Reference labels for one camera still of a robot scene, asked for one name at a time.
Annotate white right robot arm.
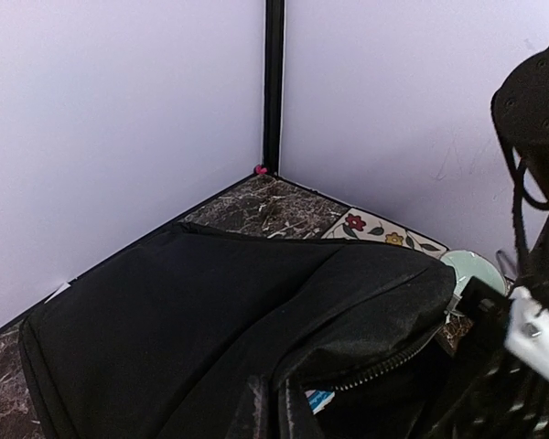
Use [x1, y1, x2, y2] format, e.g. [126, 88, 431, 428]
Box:
[421, 46, 549, 438]

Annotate black student backpack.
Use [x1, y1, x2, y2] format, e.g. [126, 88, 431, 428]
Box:
[19, 223, 455, 438]

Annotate floral ceramic tile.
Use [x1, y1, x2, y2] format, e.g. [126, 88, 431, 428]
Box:
[322, 208, 448, 259]

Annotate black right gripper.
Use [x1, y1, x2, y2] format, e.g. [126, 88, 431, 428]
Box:
[421, 275, 549, 438]

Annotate pale green ceramic bowl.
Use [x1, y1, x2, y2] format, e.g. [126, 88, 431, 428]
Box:
[439, 250, 508, 316]

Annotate dog picture book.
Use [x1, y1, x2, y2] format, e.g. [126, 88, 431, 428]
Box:
[305, 390, 335, 414]

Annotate black right frame post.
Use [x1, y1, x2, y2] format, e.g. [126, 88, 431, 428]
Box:
[262, 0, 285, 176]

